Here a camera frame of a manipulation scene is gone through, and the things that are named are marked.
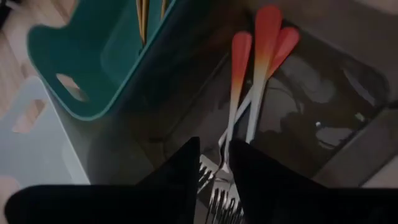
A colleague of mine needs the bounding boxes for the silver fork orange handle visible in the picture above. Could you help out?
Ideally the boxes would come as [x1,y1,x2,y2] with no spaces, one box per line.
[198,26,301,194]
[245,4,284,144]
[208,30,253,224]

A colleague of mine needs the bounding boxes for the translucent grey plastic bin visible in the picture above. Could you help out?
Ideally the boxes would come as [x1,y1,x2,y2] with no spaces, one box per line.
[46,0,398,224]

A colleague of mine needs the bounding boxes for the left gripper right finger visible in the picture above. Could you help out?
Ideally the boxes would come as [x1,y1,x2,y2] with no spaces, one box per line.
[229,139,312,224]

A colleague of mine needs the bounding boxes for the teal plastic bin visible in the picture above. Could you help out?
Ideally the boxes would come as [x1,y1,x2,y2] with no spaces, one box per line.
[26,0,187,121]

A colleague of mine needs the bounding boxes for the white plastic bin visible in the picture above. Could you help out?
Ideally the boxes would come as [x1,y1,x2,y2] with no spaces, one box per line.
[0,76,91,187]

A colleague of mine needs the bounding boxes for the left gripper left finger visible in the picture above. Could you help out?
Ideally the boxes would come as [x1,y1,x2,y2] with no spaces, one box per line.
[136,136,201,224]

